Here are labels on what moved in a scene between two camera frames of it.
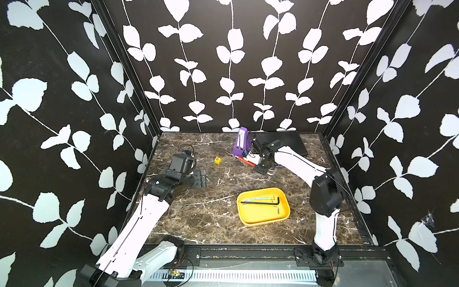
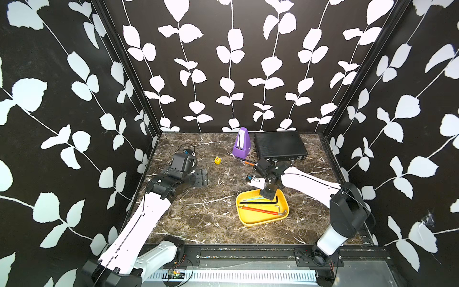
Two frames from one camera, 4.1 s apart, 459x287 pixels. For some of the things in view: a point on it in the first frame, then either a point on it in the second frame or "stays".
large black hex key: [277, 204] stays
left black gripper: [200, 179] stays
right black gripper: [257, 169] -> [266, 195]
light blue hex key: [256, 199] stays
